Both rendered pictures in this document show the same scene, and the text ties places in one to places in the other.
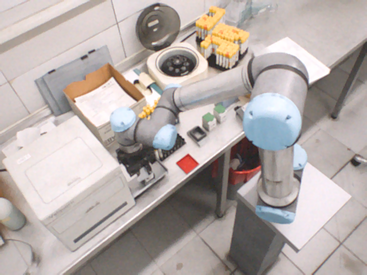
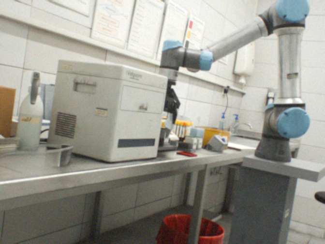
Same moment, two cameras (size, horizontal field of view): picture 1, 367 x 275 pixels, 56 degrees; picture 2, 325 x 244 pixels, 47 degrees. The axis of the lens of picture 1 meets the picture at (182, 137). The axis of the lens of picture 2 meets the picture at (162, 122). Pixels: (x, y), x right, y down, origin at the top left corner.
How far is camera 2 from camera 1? 1.42 m
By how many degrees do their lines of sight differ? 56
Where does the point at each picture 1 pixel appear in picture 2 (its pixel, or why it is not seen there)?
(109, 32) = not seen: hidden behind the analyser
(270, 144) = (296, 15)
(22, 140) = not seen: hidden behind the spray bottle
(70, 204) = (139, 76)
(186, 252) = not seen: outside the picture
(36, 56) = (50, 63)
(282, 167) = (298, 54)
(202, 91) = (227, 37)
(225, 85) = (243, 28)
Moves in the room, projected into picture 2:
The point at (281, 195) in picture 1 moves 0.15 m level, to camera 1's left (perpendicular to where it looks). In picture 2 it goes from (298, 94) to (266, 88)
